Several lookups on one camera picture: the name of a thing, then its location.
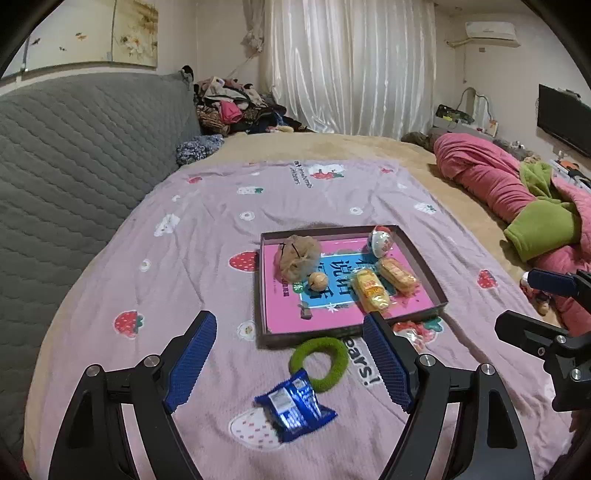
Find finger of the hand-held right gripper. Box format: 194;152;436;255
495;310;583;361
527;268;581;299

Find dark bag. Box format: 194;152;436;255
436;104;476;124

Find brown crumpled bag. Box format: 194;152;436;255
276;234;322;281

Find floral wall poster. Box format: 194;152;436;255
23;0;160;72

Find red white egg toy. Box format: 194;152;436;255
367;225;394;258

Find blue snack packet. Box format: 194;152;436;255
254;369;338;445

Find white air conditioner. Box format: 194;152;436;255
464;21;518;47

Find pile of clothes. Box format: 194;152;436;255
185;65;305;137

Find dark brown cloth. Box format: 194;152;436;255
401;130;437;151

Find grey quilted headboard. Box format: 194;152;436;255
0;71;201;457

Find blue patterned cloth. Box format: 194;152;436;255
175;135;226;166

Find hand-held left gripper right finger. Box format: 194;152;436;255
361;311;536;480

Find orange biscuit packet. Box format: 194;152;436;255
376;256;421;297

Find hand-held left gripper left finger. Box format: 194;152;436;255
48;310;218;480

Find white metal frame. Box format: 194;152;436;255
461;87;491;127

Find yellow cake packet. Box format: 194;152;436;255
348;268;393;315

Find white curtain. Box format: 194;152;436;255
242;0;437;139

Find green blanket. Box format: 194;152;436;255
503;161;585;263

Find black flat television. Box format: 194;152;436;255
537;84;591;158

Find pink quilt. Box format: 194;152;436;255
433;131;591;337

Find pink printed blanket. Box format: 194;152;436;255
23;159;575;480

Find dark shallow box tray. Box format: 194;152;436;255
253;224;450;350

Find green fuzzy ring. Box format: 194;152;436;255
289;337;350;394

